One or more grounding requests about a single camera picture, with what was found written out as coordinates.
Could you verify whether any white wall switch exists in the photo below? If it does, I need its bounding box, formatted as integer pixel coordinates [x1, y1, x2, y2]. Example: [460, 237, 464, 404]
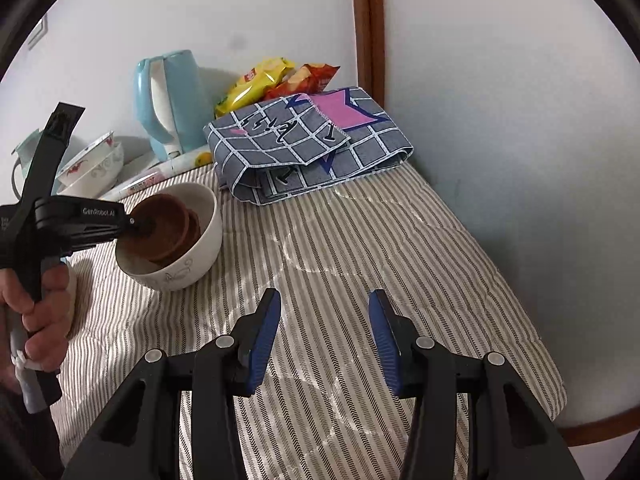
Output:
[27, 15, 48, 51]

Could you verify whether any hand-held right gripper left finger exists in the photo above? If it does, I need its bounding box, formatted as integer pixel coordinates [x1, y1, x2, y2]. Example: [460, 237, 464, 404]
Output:
[62, 287, 282, 480]

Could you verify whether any red chip bag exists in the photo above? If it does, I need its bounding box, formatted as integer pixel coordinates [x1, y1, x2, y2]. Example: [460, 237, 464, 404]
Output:
[262, 63, 341, 101]

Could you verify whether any white bowl with red print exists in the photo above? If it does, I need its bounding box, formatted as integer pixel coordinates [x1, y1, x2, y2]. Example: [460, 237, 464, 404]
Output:
[55, 131, 115, 188]

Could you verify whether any large brown bowl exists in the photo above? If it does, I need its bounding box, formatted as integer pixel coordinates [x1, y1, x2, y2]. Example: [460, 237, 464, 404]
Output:
[122, 192, 191, 261]

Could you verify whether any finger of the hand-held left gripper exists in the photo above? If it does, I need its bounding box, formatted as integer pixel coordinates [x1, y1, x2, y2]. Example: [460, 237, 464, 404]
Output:
[112, 214, 151, 237]
[20, 101, 86, 211]

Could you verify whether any teal thermos jug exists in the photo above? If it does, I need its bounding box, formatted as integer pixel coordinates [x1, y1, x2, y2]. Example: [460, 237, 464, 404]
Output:
[11, 128, 46, 196]

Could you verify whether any light blue electric kettle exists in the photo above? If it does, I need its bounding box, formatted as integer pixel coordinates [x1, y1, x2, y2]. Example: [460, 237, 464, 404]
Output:
[133, 50, 213, 163]

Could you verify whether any person's left hand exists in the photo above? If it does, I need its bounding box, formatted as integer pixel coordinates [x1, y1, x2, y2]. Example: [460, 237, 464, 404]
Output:
[0, 262, 71, 386]

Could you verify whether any brown wooden door frame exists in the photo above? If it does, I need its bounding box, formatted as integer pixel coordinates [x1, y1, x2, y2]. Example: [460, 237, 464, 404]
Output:
[349, 0, 387, 113]

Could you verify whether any white ceramic bowl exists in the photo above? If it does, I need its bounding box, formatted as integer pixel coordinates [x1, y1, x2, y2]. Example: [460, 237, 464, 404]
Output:
[115, 182, 223, 292]

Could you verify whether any grey checked cloth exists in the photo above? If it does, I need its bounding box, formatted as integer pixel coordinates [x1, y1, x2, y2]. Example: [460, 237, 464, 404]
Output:
[202, 86, 415, 206]

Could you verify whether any yellow chip bag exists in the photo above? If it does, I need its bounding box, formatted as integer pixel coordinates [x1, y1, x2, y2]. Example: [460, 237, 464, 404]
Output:
[215, 56, 296, 118]

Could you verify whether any striped grey blanket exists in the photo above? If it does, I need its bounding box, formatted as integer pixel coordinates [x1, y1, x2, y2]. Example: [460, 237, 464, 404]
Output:
[50, 157, 571, 480]

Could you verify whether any brown wooden bed frame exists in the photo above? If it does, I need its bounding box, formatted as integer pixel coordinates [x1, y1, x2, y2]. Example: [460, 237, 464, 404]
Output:
[555, 412, 640, 447]

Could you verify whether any wide white bowl grey pattern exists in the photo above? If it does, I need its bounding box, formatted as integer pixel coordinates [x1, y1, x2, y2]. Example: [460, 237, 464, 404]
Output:
[50, 141, 124, 196]

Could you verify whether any rolled fruit print mat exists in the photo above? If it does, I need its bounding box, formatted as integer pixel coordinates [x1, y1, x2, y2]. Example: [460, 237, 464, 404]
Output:
[97, 151, 216, 202]

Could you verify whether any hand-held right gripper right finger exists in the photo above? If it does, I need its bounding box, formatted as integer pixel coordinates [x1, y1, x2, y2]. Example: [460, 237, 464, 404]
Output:
[367, 289, 576, 480]

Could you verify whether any small brown bowl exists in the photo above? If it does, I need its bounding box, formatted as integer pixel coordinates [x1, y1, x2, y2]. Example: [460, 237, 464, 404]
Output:
[147, 207, 202, 266]

